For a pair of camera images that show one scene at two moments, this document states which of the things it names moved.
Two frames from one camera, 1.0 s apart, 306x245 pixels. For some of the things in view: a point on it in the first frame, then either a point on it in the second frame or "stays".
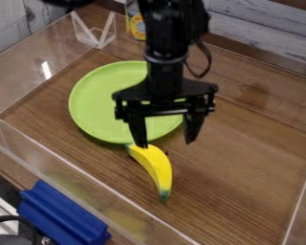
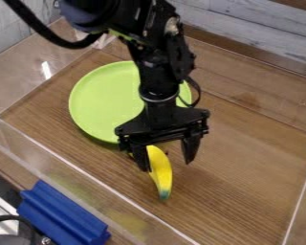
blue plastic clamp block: (62, 216) stays
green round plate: (92, 103) stays
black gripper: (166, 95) → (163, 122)
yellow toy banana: (156, 161) stays
